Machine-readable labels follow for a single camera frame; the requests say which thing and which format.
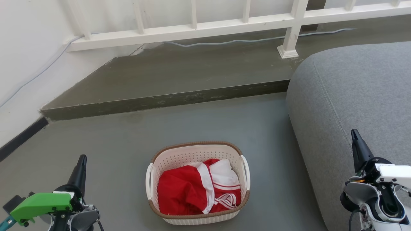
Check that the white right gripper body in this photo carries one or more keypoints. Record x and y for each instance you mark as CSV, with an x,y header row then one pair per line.
x,y
390,171

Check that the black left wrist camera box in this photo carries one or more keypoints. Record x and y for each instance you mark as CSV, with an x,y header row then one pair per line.
x,y
13,202

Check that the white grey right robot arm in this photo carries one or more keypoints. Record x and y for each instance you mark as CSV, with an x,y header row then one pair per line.
x,y
375,202

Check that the black wall baseboard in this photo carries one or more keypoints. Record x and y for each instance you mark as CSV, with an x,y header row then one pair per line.
x,y
22,138

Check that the grey fabric sofa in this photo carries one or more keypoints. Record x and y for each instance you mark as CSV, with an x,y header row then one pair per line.
x,y
353,89

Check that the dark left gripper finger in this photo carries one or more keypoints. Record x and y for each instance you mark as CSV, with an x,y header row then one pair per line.
x,y
79,173

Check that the white perforated plastic laundry basket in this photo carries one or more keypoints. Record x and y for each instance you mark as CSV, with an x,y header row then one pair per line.
x,y
192,154

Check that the red and white garment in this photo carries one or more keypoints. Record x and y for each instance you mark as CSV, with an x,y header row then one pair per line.
x,y
179,192

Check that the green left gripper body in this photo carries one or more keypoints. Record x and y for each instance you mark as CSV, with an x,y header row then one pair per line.
x,y
41,204

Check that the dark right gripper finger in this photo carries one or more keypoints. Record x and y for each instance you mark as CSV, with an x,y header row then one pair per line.
x,y
360,150

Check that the white wooden railing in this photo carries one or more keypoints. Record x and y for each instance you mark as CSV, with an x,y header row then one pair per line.
x,y
192,30

